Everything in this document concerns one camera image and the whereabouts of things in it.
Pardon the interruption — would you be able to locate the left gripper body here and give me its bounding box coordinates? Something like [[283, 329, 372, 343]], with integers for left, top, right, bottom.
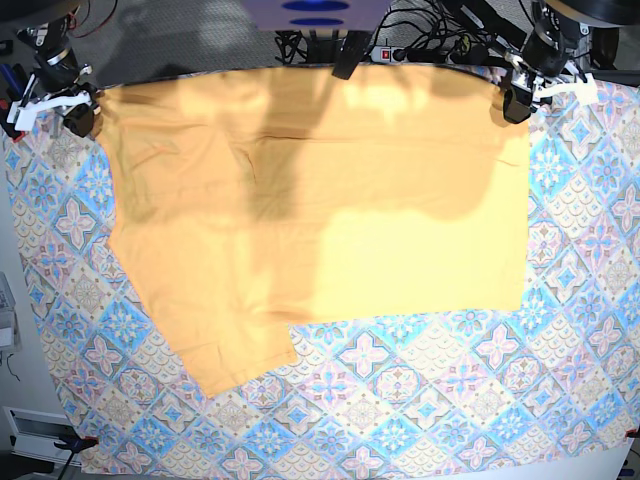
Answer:
[[502, 34, 598, 108]]

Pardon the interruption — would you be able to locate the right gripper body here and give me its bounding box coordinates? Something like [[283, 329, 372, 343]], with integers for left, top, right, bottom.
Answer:
[[7, 54, 91, 130]]

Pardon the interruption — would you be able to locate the yellow T-shirt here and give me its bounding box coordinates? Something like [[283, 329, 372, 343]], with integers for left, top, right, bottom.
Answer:
[[97, 65, 530, 396]]

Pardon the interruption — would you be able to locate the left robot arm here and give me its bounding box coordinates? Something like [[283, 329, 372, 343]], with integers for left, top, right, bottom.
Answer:
[[502, 1, 639, 124]]

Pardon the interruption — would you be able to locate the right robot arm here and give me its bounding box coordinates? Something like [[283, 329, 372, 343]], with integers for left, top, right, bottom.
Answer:
[[1, 1, 100, 142]]

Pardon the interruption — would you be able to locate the red table clamp left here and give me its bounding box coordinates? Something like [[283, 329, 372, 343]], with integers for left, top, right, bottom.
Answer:
[[0, 99, 26, 144]]

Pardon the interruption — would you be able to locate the white power strip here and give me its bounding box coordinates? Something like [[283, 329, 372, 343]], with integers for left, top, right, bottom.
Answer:
[[366, 46, 462, 65]]

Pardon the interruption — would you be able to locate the patterned tile tablecloth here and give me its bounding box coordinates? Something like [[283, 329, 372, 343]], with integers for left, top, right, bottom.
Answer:
[[1, 82, 639, 479]]

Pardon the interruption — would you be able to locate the white tray bottom left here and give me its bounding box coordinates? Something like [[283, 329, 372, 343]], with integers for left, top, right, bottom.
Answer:
[[2, 406, 76, 465]]

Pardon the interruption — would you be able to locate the orange clamp bottom left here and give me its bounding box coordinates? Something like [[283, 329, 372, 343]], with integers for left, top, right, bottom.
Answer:
[[54, 435, 99, 454]]

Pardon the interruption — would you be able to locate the red clamp right edge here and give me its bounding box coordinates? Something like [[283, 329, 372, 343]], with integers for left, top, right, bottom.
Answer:
[[625, 429, 640, 440]]

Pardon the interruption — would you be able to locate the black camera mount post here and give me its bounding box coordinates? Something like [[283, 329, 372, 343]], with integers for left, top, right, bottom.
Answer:
[[332, 30, 371, 80]]

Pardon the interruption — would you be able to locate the black cable bundle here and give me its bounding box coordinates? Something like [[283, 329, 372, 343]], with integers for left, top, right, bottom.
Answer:
[[273, 30, 321, 66]]

